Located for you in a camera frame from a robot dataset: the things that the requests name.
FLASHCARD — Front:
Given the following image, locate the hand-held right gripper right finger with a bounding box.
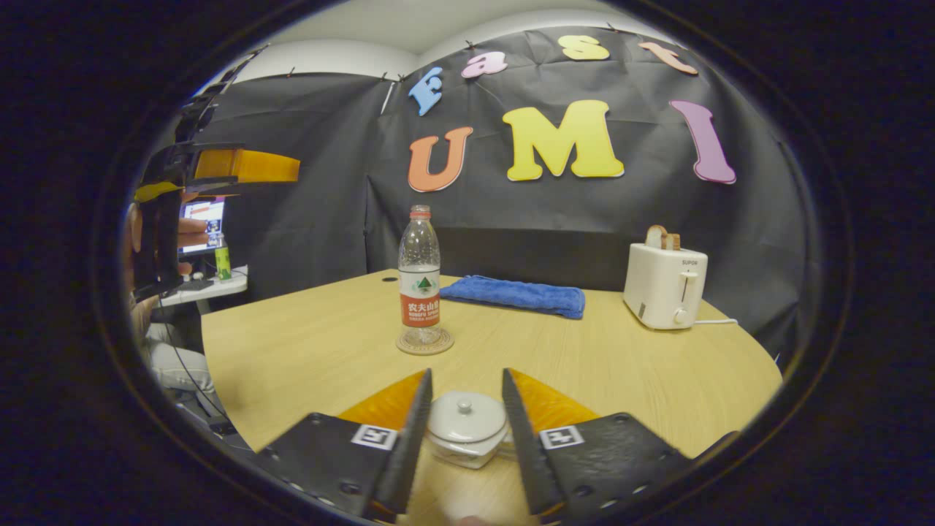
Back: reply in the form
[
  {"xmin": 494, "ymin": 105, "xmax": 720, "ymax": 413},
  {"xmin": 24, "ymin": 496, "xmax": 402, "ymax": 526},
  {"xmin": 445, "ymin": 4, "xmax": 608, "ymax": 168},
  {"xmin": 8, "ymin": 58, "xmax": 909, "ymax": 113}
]
[{"xmin": 501, "ymin": 367, "xmax": 695, "ymax": 521}]

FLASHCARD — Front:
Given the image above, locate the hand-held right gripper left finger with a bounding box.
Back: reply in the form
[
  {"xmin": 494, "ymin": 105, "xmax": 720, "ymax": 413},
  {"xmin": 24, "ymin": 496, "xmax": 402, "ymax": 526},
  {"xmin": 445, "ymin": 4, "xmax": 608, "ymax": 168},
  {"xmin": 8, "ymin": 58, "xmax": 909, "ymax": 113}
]
[{"xmin": 256, "ymin": 367, "xmax": 434, "ymax": 521}]

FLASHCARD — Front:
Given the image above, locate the round beige coaster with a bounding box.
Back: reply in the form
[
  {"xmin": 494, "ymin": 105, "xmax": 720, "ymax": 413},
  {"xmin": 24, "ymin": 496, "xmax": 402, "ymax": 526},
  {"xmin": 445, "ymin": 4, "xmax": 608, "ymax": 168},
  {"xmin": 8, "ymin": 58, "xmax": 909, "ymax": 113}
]
[{"xmin": 396, "ymin": 327, "xmax": 455, "ymax": 357}]

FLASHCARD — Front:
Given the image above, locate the clear plastic water bottle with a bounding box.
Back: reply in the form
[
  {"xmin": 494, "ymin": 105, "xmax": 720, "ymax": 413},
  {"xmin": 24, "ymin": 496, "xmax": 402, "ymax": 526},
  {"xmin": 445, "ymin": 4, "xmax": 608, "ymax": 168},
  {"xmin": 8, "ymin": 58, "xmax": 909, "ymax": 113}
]
[{"xmin": 398, "ymin": 205, "xmax": 442, "ymax": 347}]

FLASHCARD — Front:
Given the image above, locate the computer monitor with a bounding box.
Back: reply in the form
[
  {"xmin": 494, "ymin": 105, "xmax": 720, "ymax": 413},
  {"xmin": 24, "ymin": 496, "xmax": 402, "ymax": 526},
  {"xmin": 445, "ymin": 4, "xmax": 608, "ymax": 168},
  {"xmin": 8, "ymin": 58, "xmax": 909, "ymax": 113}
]
[{"xmin": 179, "ymin": 196, "xmax": 227, "ymax": 255}]

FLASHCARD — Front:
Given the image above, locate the small white table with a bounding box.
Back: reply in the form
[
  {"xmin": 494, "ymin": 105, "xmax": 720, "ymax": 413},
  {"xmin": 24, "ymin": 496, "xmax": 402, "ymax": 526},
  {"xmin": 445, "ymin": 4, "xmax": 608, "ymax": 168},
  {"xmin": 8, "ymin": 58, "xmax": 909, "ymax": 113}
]
[{"xmin": 159, "ymin": 267, "xmax": 249, "ymax": 308}]

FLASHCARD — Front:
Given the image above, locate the blue towel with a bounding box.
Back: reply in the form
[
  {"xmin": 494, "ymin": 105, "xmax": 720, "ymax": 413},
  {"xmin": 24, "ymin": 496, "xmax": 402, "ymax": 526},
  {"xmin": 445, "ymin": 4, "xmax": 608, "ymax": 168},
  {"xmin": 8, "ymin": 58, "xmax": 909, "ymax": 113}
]
[{"xmin": 439, "ymin": 275, "xmax": 587, "ymax": 320}]

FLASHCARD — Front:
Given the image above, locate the white toaster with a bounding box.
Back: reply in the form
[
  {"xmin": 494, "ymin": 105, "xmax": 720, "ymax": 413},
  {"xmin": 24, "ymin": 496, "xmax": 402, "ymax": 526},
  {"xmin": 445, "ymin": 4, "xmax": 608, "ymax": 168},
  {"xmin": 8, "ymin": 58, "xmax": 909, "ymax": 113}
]
[{"xmin": 623, "ymin": 242, "xmax": 709, "ymax": 331}]

